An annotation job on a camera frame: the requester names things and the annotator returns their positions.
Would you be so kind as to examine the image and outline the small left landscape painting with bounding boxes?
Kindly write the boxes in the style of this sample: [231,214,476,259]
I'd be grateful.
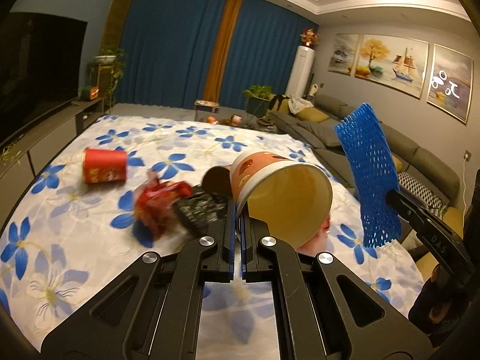
[328,33,360,75]

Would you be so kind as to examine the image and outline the dark tv cabinet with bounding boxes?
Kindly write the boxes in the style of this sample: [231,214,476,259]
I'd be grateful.
[1,97,105,206]

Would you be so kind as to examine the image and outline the blue curtain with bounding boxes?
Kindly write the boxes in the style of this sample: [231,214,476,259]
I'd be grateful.
[115,0,318,109]

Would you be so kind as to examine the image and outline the floral blue white tablecloth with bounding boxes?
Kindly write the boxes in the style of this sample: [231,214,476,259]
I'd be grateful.
[1,116,423,350]

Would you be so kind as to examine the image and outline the sailboat tree painting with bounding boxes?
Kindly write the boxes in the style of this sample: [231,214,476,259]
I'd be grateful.
[355,34,429,99]

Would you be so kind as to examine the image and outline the black white patterned pillow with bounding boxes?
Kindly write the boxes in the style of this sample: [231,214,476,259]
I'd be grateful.
[398,172,448,219]

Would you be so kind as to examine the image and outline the green potted plant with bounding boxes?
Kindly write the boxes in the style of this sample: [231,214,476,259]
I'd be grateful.
[243,85,272,118]

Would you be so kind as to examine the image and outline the red snack wrapper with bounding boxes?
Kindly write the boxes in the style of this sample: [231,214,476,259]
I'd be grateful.
[133,170,193,239]

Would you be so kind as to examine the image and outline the plant on stand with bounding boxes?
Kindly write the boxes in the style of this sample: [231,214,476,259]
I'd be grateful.
[88,46,126,113]

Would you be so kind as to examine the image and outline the far mustard cushion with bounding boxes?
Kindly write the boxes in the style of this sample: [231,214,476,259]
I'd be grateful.
[295,106,329,123]

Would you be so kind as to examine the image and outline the white cloth on sofa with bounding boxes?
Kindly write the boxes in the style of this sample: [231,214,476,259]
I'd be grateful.
[288,97,313,116]

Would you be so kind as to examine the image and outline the orange curtain strip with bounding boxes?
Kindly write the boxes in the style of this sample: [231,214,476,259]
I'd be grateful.
[202,0,242,104]

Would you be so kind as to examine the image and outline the right purple landscape painting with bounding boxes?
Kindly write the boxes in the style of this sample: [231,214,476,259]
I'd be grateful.
[427,44,473,125]

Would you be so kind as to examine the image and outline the orange patterned paper cup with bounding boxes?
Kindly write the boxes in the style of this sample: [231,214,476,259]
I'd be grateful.
[229,151,333,248]

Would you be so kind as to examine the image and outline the blue foam fruit net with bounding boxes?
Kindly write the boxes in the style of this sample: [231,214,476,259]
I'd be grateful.
[334,103,401,248]

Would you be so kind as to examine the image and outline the artificial flower arrangement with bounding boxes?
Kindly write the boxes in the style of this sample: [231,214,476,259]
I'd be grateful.
[300,28,320,49]

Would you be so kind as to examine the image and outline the white standing air conditioner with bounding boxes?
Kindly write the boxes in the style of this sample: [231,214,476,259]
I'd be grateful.
[284,46,315,98]

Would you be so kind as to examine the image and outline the black remote-like wrapper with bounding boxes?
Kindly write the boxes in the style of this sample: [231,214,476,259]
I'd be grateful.
[173,185,229,236]

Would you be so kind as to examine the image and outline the grey sectional sofa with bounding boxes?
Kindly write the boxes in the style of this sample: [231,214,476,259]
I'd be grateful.
[268,95,463,233]

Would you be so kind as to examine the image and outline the dark coffee table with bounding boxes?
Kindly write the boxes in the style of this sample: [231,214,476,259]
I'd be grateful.
[112,101,278,134]

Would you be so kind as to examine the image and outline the black television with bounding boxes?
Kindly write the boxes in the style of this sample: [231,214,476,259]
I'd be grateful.
[1,12,87,146]

